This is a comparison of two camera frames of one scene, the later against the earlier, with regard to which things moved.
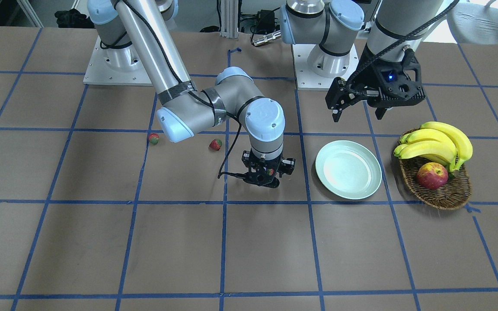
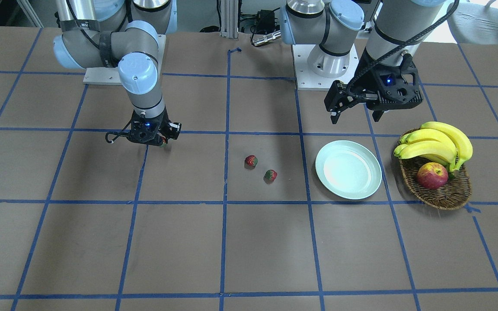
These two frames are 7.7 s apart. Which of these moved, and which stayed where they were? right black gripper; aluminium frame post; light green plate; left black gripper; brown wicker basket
Moved: right black gripper
Stayed: left black gripper; brown wicker basket; light green plate; aluminium frame post
